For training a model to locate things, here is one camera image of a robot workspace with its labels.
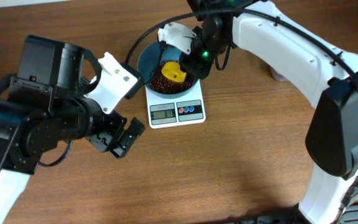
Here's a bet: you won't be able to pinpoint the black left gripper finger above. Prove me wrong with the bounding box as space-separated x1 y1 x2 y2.
109 118 145 159
120 62 144 100

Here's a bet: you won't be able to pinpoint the yellow plastic measuring scoop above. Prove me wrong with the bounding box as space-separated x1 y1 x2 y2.
161 61 186 83

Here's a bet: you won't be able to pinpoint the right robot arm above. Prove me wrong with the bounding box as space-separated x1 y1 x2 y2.
180 1 358 223

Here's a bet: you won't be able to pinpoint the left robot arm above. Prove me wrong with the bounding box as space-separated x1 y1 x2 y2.
0 35 145 223

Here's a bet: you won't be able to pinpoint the blue plastic bowl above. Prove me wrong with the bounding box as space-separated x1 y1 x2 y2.
137 41 199 99

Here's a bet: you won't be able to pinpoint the red beans in bowl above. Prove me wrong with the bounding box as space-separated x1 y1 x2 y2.
150 60 195 95

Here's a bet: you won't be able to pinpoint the white digital kitchen scale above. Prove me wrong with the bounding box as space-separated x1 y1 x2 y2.
145 80 206 129

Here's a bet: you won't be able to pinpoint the clear plastic container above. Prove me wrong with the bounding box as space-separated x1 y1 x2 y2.
270 66 288 82

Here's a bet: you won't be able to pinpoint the black right camera cable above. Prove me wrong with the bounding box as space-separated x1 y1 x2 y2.
125 7 358 197

